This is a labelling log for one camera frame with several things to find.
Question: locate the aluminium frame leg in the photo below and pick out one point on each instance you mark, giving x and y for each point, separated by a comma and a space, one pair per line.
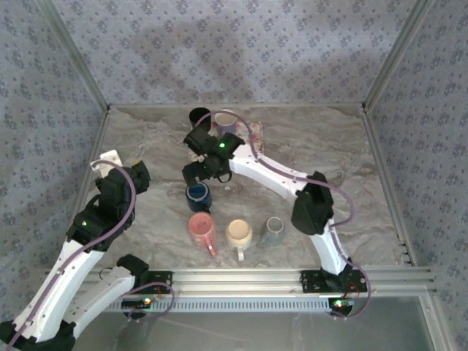
435, 325

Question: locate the left circuit board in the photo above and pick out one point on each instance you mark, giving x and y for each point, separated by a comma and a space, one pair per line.
135, 302

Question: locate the floral pattern tray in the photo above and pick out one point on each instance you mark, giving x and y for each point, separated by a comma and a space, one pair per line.
257, 137

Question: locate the aluminium corner post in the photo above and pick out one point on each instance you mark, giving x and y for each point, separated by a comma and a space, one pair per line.
83, 62
393, 55

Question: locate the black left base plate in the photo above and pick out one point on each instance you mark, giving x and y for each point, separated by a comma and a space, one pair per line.
162, 278

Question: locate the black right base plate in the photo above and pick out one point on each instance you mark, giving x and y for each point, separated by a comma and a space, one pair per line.
311, 281

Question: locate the dark blue mug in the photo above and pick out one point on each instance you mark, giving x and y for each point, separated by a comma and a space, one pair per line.
199, 199

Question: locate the pink mug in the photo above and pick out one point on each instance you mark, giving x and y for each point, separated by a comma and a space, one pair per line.
201, 226

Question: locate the grey mug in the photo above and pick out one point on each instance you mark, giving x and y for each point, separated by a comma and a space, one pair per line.
272, 234

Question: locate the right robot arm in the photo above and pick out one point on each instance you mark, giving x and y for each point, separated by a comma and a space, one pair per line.
267, 172

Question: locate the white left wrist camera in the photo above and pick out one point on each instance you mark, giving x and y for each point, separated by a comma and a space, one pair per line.
109, 157

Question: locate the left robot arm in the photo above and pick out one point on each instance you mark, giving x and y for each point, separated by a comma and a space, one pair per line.
78, 267

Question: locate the aluminium side rail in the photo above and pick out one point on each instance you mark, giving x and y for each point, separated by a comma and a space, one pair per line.
369, 124
96, 144

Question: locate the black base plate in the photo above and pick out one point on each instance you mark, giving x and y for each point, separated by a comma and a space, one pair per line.
311, 281
162, 278

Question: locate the black mug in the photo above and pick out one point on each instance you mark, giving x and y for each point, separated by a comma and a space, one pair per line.
197, 115

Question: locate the right circuit board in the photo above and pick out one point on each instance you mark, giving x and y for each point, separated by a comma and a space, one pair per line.
343, 303

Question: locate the cream mug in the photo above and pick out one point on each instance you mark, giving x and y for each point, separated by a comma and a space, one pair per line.
238, 234

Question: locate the aluminium back rail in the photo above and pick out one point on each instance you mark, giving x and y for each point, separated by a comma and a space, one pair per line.
292, 105

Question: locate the purple mug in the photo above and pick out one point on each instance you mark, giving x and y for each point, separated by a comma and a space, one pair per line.
225, 128

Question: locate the aluminium mounting rail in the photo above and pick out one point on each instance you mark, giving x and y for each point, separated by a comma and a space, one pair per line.
237, 281

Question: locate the circuit board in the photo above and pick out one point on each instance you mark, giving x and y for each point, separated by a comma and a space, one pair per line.
343, 303
135, 302

